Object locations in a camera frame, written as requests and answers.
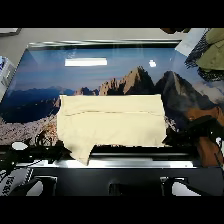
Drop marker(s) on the cream garment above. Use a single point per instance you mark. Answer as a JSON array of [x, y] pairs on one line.
[[113, 123]]

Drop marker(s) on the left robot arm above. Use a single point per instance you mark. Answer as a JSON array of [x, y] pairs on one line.
[[20, 156]]

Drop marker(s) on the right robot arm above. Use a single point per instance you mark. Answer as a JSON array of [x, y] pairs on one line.
[[200, 128]]

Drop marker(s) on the black checked garment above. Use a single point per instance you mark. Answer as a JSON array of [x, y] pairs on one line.
[[196, 55]]

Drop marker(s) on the brown garment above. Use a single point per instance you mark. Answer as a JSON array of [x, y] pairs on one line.
[[208, 151]]

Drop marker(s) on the olive green garment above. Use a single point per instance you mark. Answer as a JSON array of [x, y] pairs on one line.
[[213, 55]]

